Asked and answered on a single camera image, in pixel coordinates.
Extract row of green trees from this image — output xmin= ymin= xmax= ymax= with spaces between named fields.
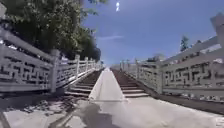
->
xmin=0 ymin=0 xmax=109 ymax=63

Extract stone stairway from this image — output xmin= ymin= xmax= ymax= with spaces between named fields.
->
xmin=110 ymin=68 xmax=151 ymax=99
xmin=64 ymin=68 xmax=105 ymax=99

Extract dark green tree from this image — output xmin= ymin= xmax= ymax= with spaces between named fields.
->
xmin=179 ymin=35 xmax=190 ymax=53

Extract pale concrete ramp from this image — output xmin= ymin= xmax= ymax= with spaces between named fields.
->
xmin=88 ymin=67 xmax=128 ymax=102

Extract white carved stone railing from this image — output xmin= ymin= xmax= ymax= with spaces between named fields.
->
xmin=0 ymin=3 xmax=105 ymax=94
xmin=110 ymin=13 xmax=224 ymax=103

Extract pale concrete pavement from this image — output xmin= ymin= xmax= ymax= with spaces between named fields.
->
xmin=0 ymin=94 xmax=224 ymax=128

